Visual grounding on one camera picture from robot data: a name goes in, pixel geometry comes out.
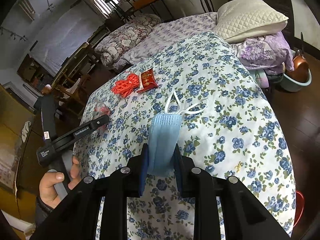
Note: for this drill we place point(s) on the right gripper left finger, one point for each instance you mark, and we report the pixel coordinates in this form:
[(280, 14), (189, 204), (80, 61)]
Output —
[(135, 180)]

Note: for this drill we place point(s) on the teal plastic basin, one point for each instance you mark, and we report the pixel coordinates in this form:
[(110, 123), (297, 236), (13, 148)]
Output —
[(291, 85)]

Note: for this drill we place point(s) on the copper pot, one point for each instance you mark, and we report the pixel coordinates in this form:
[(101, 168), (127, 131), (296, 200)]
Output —
[(300, 64)]

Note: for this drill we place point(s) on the wooden desk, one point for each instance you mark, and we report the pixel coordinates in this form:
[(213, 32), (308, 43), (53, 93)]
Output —
[(81, 62)]

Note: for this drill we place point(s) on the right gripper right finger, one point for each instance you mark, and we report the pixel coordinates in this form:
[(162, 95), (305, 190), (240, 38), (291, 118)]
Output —
[(182, 171)]

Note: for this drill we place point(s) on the white quilted pillow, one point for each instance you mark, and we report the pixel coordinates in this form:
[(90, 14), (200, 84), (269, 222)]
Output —
[(238, 20)]

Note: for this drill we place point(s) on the purple floral bed sheet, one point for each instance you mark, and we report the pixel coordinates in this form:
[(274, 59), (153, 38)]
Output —
[(166, 34)]

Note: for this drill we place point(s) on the folded purple blanket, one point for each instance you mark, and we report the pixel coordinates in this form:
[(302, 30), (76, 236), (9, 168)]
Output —
[(264, 52)]

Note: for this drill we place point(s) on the small red candy packet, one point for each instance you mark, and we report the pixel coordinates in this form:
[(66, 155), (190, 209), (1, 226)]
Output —
[(147, 81)]

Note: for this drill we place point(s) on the folded dark floral quilt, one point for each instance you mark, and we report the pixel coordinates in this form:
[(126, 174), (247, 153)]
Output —
[(126, 37)]

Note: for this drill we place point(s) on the left hand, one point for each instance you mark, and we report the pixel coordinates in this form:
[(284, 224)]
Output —
[(48, 193)]

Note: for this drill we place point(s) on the red mesh net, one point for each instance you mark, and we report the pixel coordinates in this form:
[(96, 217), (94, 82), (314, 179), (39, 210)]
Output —
[(125, 87)]

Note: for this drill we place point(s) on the clear plastic wrapper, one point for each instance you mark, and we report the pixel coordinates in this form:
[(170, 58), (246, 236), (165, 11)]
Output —
[(101, 109)]

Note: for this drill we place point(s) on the blue face mask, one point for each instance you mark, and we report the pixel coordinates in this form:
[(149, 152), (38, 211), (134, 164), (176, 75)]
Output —
[(164, 134)]

